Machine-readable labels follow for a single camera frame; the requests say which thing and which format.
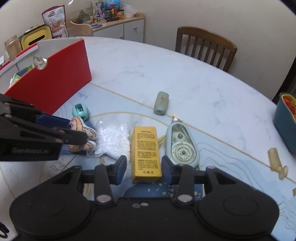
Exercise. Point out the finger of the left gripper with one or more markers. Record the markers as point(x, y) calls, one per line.
point(50, 121)
point(73, 137)

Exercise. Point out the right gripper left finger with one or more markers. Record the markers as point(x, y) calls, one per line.
point(118, 170)

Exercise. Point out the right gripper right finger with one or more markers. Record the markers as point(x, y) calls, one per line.
point(169, 170)

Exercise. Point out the cartoon figure plush charm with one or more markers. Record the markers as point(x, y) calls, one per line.
point(79, 125)

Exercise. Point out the yellow small carton box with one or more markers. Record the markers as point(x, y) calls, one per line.
point(144, 155)

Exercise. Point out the mint correction tape dispenser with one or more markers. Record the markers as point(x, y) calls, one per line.
point(180, 145)

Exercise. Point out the white beads plastic bag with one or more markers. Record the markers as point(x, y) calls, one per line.
point(113, 140)

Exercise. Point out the red white cardboard box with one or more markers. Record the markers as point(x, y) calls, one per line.
point(66, 72)

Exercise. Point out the grey green eraser block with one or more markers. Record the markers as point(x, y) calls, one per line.
point(161, 103)

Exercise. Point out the clear plastic jar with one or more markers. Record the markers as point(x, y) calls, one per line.
point(12, 47)

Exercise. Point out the yellow tissue box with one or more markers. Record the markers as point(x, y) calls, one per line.
point(35, 35)

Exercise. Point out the light wooden chair back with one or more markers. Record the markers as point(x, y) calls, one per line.
point(79, 30)

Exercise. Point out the red white snack bag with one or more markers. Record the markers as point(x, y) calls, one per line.
point(55, 18)

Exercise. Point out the beige plastic tube piece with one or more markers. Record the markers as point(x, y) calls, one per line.
point(276, 165)

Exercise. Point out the small beige plastic piece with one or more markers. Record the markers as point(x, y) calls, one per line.
point(294, 191)

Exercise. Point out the blue yellow strainer basket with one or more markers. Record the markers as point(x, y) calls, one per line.
point(284, 120)

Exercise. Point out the white wooden sideboard cabinet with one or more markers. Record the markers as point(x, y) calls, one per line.
point(131, 29)

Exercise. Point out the blue globe ball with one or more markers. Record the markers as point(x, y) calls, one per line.
point(112, 4)

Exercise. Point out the brown wooden chair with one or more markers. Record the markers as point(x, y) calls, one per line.
point(206, 46)

